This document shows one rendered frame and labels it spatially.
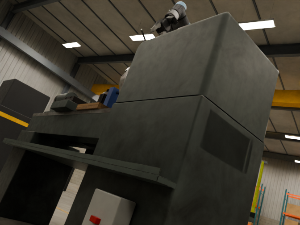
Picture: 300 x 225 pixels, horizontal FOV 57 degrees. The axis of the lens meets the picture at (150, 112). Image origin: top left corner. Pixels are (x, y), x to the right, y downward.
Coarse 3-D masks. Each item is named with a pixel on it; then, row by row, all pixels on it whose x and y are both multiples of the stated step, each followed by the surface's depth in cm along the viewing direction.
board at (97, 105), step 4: (80, 104) 186; (84, 104) 181; (88, 104) 177; (92, 104) 172; (96, 104) 168; (100, 104) 167; (76, 108) 188; (80, 108) 183; (84, 108) 178; (88, 108) 174; (92, 108) 171; (96, 108) 167; (100, 108) 167
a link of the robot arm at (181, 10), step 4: (176, 4) 177; (180, 4) 177; (184, 4) 178; (172, 8) 175; (176, 8) 175; (180, 8) 176; (184, 8) 179; (180, 12) 176; (184, 12) 179; (180, 16) 178
